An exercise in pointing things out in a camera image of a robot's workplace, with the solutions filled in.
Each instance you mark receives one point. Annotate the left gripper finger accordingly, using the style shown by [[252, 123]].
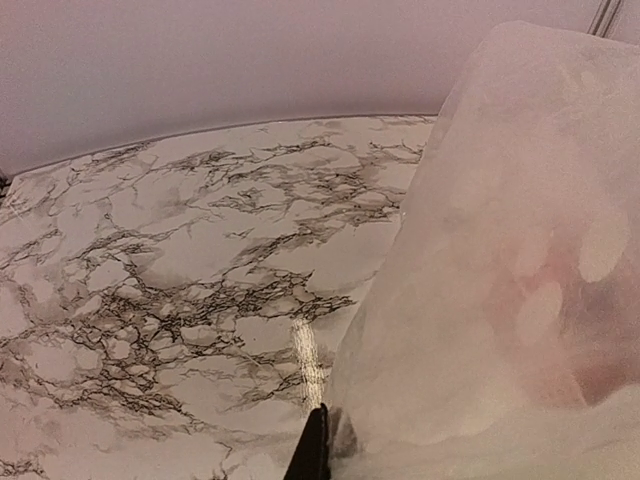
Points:
[[310, 460]]

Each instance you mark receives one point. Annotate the clear zip top bag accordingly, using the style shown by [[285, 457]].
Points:
[[500, 337]]

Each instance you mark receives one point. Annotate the right aluminium frame post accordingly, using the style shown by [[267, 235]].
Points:
[[605, 18]]

